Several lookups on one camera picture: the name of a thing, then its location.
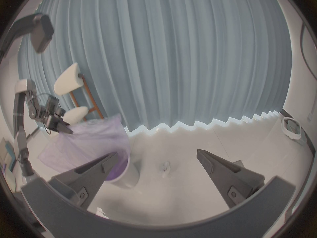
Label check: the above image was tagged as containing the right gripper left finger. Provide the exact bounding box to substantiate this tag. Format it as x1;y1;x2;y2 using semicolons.
48;151;119;211

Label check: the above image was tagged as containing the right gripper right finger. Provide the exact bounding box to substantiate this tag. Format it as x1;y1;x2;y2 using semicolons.
196;149;266;210

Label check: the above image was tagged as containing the purple plastic bag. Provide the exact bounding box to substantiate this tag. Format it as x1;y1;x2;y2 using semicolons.
40;114;132;182

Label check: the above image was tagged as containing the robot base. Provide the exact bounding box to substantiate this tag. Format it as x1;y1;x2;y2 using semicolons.
0;137;34;195

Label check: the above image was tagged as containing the white trash bin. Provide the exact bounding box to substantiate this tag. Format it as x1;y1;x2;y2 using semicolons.
104;156;143;189

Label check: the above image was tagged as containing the white cushioned wooden chair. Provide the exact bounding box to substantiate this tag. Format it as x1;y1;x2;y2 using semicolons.
54;63;104;124

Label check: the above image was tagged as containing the crumpled white paper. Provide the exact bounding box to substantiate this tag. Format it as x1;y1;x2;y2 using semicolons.
158;161;172;178

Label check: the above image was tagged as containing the pale blue curtain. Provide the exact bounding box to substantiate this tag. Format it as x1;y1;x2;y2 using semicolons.
17;0;293;136

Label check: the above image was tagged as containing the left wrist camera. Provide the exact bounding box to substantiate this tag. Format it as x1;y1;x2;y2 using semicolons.
46;95;66;117

